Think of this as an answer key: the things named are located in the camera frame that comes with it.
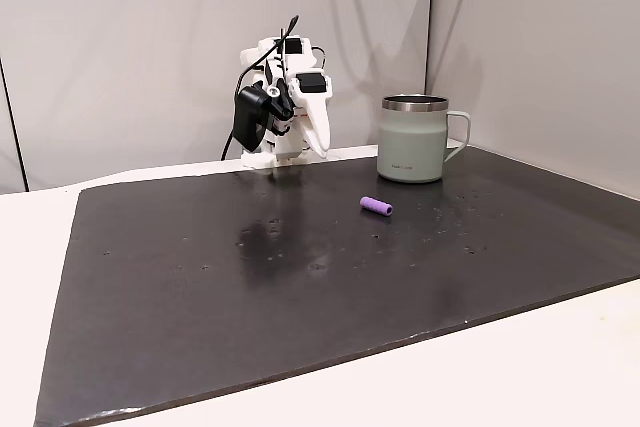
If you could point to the black table mat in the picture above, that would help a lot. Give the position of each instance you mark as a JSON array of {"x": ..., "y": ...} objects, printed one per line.
[{"x": 200, "y": 297}]

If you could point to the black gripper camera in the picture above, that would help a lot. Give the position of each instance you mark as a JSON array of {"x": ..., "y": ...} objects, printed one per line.
[{"x": 248, "y": 118}]

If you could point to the purple ribbed pen grip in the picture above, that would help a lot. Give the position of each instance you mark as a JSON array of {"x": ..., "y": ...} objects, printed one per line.
[{"x": 376, "y": 205}]

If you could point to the pale green steel-rimmed mug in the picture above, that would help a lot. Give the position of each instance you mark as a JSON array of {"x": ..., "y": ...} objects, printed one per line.
[{"x": 410, "y": 147}]

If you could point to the thin black vertical strip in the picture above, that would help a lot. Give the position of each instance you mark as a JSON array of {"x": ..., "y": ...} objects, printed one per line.
[{"x": 14, "y": 122}]

